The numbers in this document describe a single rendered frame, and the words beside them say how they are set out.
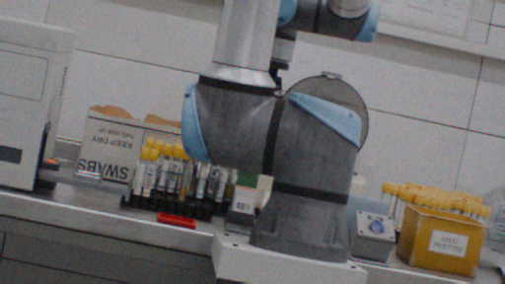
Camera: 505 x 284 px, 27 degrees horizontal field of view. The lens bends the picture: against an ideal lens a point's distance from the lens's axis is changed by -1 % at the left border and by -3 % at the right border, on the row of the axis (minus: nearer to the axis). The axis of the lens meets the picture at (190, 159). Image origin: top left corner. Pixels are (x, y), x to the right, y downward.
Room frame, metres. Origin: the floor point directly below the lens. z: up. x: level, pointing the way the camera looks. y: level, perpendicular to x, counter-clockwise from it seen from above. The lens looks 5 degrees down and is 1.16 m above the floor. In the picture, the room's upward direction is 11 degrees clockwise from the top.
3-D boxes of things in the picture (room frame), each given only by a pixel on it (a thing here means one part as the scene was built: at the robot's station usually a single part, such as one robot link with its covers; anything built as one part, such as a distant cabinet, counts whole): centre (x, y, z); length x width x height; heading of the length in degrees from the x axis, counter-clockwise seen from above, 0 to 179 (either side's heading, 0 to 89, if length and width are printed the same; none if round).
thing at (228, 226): (1.96, -0.11, 0.89); 0.09 x 0.05 x 0.04; 0
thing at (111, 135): (2.32, 0.11, 0.95); 0.29 x 0.25 x 0.15; 2
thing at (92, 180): (1.92, 0.20, 0.92); 0.21 x 0.07 x 0.05; 92
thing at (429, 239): (1.99, -0.49, 0.93); 0.13 x 0.13 x 0.10; 1
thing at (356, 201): (2.04, -0.34, 0.92); 0.10 x 0.07 x 0.10; 87
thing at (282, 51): (2.02, -0.11, 1.21); 0.08 x 0.08 x 0.05
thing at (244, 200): (1.96, -0.11, 0.92); 0.05 x 0.04 x 0.06; 0
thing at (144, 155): (2.02, 0.03, 0.93); 0.17 x 0.09 x 0.11; 92
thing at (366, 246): (1.92, -0.35, 0.92); 0.13 x 0.07 x 0.08; 2
